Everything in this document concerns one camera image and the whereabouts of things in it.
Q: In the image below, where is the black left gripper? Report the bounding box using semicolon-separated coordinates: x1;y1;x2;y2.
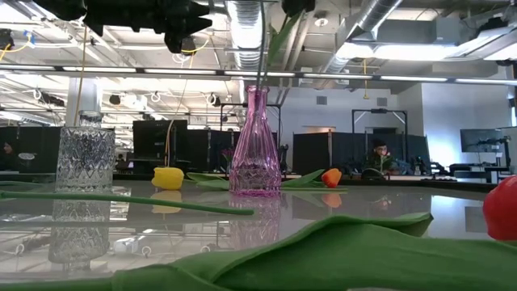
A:
82;0;213;54

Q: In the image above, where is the yellow artificial tulip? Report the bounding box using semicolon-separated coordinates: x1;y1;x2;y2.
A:
151;167;349;192

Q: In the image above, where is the pink ribbed glass vase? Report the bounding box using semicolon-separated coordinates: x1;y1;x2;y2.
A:
229;85;283;198

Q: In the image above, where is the orange artificial tulip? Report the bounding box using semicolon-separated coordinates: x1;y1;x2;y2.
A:
281;167;343;189

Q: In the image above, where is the red artificial tulip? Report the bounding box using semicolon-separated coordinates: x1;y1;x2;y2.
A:
0;175;517;291

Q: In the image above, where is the clear cut-glass vase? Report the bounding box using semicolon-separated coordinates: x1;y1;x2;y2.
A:
55;109;117;194

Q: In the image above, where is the black ceiling dome device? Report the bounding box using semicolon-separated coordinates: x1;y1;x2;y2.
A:
181;35;198;57

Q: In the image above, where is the long ceiling light bar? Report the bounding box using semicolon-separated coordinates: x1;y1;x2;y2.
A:
0;63;517;86

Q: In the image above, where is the white building column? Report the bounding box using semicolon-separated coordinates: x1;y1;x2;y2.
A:
66;78;103;127

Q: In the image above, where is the black computer monitor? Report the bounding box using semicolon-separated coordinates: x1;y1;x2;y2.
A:
132;119;189;175

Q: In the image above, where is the wide black partition panel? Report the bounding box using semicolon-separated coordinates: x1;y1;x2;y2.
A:
292;132;430;177

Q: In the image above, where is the artificial flower long green stem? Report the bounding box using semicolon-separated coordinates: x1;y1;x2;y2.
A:
0;180;255;217

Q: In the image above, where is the person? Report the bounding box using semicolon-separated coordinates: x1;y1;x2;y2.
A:
362;138;401;175

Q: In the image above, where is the black rounded object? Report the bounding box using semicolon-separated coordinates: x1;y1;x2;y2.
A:
361;167;387;181

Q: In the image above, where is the dark office desk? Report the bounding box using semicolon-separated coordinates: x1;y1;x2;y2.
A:
448;162;511;183

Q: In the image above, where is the thin yellow rope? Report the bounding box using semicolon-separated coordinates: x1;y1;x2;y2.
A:
74;26;89;126

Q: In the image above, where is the hanging yellow cable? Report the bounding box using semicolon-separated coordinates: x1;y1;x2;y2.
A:
163;52;195;167

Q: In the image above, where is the black ceiling device yellow cable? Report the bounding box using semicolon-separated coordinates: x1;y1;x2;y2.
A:
0;27;15;52

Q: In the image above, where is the silver smooth ventilation duct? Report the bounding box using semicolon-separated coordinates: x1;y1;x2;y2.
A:
322;0;405;80

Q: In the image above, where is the yellow hanging cord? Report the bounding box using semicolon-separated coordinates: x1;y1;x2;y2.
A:
362;58;370;101

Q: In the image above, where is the wall-mounted dark screen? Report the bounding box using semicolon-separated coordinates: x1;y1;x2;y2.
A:
460;128;506;154

